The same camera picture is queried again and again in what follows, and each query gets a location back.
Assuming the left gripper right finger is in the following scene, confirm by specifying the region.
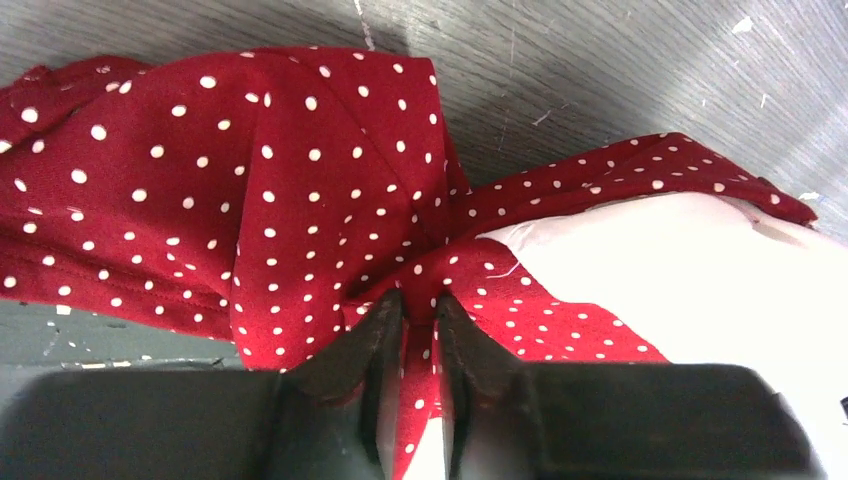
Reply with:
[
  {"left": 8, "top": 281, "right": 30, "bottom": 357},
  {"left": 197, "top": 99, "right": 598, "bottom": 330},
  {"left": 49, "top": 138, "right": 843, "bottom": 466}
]
[{"left": 436, "top": 294, "right": 529, "bottom": 479}]

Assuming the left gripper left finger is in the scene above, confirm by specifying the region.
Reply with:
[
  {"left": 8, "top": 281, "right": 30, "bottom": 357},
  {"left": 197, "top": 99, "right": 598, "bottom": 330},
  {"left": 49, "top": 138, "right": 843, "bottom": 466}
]
[{"left": 284, "top": 289, "right": 404, "bottom": 479}]

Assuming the red dotted garment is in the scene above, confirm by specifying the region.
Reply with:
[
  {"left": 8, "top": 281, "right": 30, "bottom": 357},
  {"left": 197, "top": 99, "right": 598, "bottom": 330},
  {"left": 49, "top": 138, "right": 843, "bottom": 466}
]
[{"left": 1, "top": 47, "right": 816, "bottom": 473}]

